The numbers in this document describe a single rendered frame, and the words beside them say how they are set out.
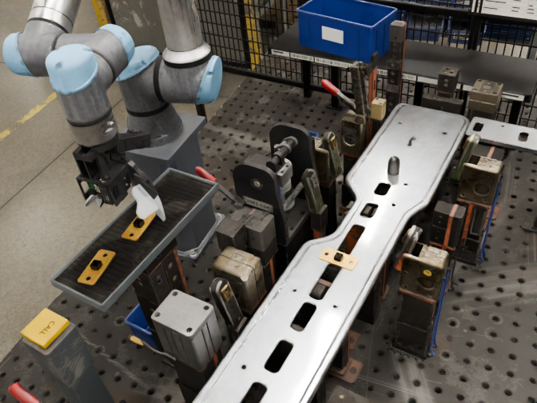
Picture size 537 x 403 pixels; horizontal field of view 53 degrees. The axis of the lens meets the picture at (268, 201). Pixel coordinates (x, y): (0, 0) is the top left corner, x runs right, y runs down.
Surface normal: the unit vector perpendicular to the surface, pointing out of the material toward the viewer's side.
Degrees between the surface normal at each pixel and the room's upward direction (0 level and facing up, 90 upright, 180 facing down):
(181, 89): 89
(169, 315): 0
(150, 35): 92
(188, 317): 0
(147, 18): 92
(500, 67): 0
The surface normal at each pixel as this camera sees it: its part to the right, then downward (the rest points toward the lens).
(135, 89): -0.21, 0.67
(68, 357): 0.86, 0.28
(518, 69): -0.09, -0.74
